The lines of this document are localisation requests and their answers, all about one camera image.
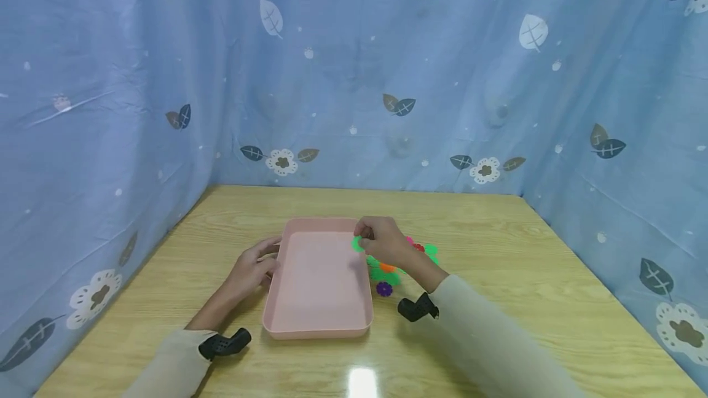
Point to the person's left hand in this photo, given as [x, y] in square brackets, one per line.
[247, 272]

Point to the person's left fingers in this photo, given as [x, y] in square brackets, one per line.
[269, 245]

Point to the person's right hand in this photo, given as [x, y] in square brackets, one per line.
[390, 242]

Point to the pink rectangular tray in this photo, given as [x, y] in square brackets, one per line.
[323, 281]

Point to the pile of colourful flower pieces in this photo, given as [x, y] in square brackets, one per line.
[389, 275]

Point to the person's right forearm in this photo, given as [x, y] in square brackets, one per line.
[487, 336]

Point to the person's left forearm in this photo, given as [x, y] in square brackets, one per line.
[182, 349]

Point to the single green plastic piece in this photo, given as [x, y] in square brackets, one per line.
[357, 244]

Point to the person's right fingers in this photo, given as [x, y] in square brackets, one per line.
[364, 224]

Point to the person's right thumb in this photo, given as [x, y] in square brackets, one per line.
[369, 244]

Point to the person's left thumb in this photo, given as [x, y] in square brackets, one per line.
[269, 265]

